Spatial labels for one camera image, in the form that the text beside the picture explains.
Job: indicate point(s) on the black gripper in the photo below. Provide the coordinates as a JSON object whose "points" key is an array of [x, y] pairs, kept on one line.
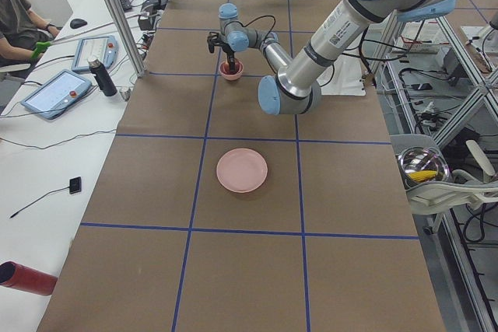
{"points": [[228, 50]]}

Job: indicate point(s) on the pink bowl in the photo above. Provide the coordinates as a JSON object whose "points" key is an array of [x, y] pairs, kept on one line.
{"points": [[231, 78]]}

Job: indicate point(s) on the red apple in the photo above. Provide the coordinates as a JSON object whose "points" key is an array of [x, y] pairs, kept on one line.
{"points": [[231, 70]]}

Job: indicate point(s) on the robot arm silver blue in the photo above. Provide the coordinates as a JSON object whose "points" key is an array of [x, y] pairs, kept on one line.
{"points": [[294, 88]]}

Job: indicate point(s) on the pink plate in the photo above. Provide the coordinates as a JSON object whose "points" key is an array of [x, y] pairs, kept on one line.
{"points": [[241, 170]]}

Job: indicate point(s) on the steel bowl with corn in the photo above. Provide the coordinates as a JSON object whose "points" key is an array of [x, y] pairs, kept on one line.
{"points": [[421, 164]]}

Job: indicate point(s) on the upper teach pendant tablet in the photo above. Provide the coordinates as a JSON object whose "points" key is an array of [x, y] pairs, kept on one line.
{"points": [[102, 48]]}

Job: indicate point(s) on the teach pendant tablet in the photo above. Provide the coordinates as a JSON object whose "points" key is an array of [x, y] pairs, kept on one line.
{"points": [[102, 48], [56, 95]]}

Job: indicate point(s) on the black water bottle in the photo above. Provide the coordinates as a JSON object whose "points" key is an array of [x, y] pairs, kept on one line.
{"points": [[102, 76]]}

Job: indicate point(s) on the black computer mouse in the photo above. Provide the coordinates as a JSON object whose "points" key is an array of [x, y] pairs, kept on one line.
{"points": [[77, 23]]}

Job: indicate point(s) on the lower teach pendant tablet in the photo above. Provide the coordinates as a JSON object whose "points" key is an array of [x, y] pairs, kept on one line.
{"points": [[56, 95]]}

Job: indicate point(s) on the seated person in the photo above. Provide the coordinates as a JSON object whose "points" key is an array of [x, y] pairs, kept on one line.
{"points": [[21, 29]]}

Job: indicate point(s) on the small black device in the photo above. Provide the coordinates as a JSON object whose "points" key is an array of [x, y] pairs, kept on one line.
{"points": [[75, 185]]}

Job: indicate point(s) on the red thermos bottle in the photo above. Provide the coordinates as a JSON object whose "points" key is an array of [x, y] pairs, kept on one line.
{"points": [[26, 279]]}

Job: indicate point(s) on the aluminium frame post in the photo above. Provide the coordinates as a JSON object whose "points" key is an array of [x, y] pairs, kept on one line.
{"points": [[118, 16]]}

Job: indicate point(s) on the white pedestal column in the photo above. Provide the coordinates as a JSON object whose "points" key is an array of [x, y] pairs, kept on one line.
{"points": [[343, 78]]}

